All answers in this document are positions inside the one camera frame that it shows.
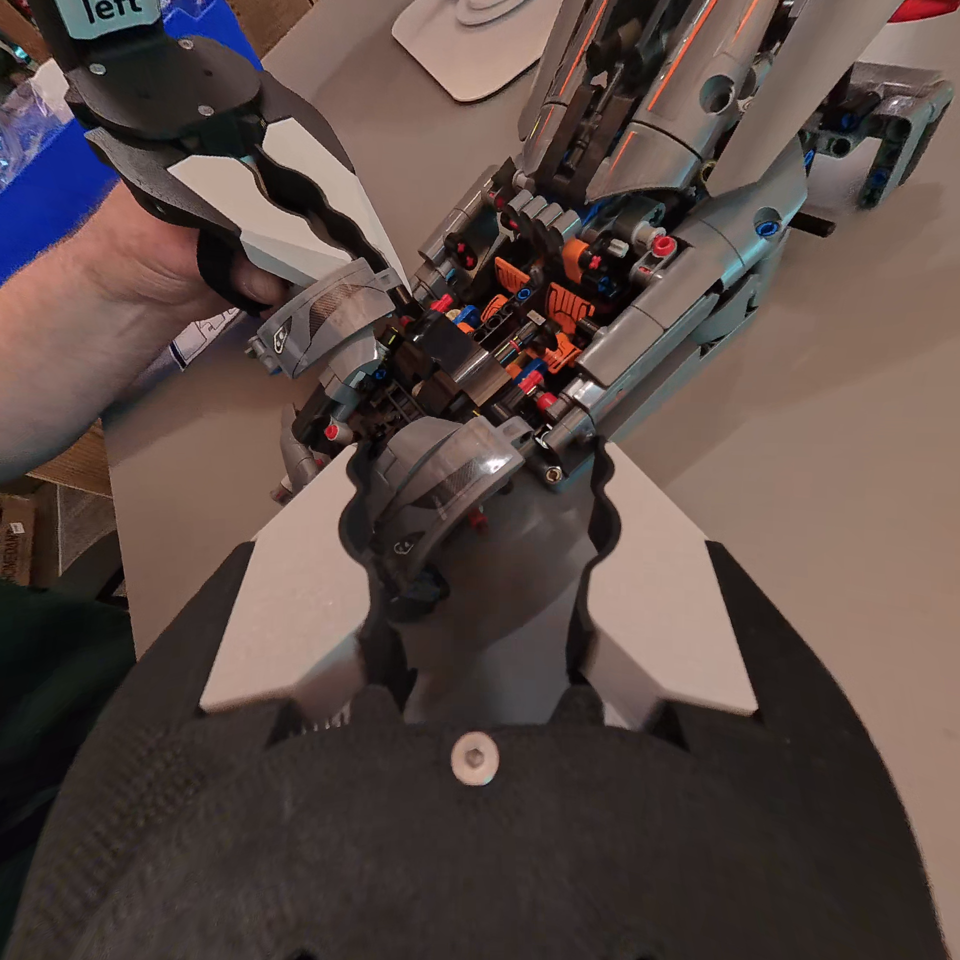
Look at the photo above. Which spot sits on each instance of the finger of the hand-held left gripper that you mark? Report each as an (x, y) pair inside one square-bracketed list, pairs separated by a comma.
[(210, 187), (322, 165)]

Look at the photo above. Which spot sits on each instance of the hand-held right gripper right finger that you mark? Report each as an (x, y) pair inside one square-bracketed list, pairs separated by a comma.
[(675, 600)]

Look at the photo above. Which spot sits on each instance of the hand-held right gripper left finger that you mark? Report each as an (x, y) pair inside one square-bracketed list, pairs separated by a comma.
[(292, 600)]

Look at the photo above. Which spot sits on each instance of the grey lego car model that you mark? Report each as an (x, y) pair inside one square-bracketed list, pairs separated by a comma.
[(652, 352)]

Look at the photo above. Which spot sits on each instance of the person's left forearm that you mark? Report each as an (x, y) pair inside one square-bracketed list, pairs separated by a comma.
[(60, 360)]

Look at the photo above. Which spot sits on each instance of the clear plastic bag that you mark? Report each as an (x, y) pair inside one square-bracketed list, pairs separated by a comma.
[(30, 127)]

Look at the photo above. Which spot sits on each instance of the white instruction sheet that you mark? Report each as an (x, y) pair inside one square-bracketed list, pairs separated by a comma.
[(202, 337)]

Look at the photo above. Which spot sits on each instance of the blue plastic bin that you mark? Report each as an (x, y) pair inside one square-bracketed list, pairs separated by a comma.
[(45, 210)]

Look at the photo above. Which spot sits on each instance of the white lamp base stand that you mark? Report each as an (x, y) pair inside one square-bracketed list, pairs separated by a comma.
[(465, 52)]

